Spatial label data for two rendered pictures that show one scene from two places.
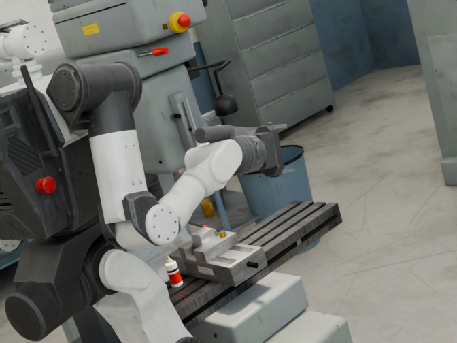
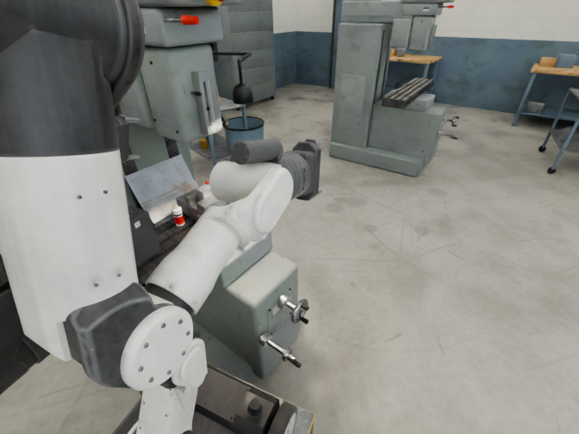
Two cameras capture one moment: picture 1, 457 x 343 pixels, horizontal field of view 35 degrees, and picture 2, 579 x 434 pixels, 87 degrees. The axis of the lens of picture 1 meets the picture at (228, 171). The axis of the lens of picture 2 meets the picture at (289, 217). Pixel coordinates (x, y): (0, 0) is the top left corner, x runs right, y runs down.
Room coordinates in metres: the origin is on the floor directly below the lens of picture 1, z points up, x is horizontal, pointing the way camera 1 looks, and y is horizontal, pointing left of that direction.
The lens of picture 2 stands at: (1.12, 0.07, 1.73)
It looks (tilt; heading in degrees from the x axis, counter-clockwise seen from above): 35 degrees down; 346
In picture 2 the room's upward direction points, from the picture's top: 1 degrees counter-clockwise
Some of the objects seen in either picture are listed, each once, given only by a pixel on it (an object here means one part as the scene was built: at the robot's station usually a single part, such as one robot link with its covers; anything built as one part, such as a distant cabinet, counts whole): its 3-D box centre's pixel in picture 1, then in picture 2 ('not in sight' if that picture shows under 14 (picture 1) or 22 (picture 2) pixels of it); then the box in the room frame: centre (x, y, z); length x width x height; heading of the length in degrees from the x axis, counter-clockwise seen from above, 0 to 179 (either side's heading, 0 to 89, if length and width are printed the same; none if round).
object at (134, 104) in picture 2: not in sight; (153, 85); (2.52, 0.27, 1.47); 0.24 x 0.19 x 0.26; 129
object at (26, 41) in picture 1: (21, 48); not in sight; (1.56, 0.33, 1.84); 0.10 x 0.07 x 0.09; 51
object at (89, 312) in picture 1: (110, 301); (120, 241); (2.12, 0.47, 1.02); 0.22 x 0.12 x 0.20; 139
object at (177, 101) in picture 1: (185, 124); (204, 103); (2.28, 0.09, 1.45); 0.04 x 0.04 x 0.21; 39
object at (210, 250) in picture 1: (215, 246); (214, 201); (2.33, 0.11, 1.01); 0.15 x 0.06 x 0.04; 126
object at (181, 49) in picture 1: (134, 58); (163, 25); (2.40, 0.18, 1.68); 0.34 x 0.24 x 0.10; 39
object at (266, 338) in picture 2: not in sight; (279, 349); (1.87, -0.07, 0.50); 0.22 x 0.06 x 0.06; 39
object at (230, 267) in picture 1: (214, 254); (211, 206); (2.35, 0.13, 0.97); 0.35 x 0.15 x 0.11; 36
